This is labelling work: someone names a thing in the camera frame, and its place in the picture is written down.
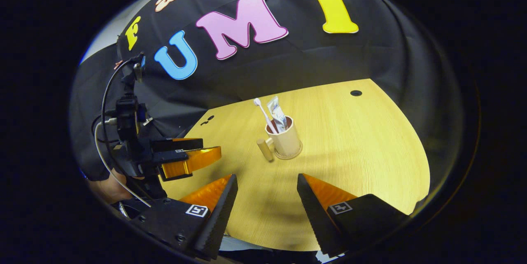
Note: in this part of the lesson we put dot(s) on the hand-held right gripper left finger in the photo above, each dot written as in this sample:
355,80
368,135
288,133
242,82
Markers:
224,214

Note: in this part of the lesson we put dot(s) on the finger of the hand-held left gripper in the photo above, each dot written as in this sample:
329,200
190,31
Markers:
197,159
177,144

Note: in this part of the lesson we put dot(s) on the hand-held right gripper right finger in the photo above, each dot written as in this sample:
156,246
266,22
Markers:
311,210

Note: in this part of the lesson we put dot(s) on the round brown coaster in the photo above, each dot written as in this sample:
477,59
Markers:
294,156

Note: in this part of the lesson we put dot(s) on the white toothbrush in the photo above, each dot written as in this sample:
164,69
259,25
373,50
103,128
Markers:
264,113

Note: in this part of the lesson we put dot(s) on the white toothpaste tube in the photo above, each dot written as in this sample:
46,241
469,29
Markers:
276,111

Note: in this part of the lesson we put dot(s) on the wooden desktop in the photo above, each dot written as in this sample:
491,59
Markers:
350,153

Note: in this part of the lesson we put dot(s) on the copper cloth clip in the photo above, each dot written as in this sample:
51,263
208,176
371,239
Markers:
118,64

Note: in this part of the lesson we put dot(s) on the black backdrop cloth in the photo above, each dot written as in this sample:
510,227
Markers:
308,62

